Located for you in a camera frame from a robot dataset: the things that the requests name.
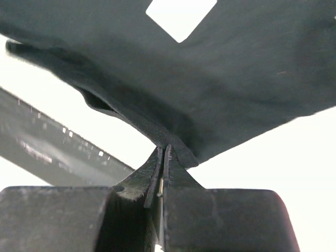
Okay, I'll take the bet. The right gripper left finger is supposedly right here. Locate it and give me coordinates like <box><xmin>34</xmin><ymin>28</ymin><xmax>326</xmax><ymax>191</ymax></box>
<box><xmin>113</xmin><ymin>148</ymin><xmax>164</xmax><ymax>208</ymax></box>

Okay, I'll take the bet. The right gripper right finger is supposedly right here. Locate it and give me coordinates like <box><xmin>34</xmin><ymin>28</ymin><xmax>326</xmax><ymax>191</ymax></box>
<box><xmin>163</xmin><ymin>144</ymin><xmax>205</xmax><ymax>193</ymax></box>

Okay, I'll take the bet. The black t shirt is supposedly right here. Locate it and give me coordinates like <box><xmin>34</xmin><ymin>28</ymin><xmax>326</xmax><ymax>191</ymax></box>
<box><xmin>1</xmin><ymin>1</ymin><xmax>335</xmax><ymax>168</ymax></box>

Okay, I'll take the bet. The black base beam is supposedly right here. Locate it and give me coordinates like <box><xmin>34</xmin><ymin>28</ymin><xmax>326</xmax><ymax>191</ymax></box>
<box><xmin>1</xmin><ymin>89</ymin><xmax>134</xmax><ymax>186</ymax></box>

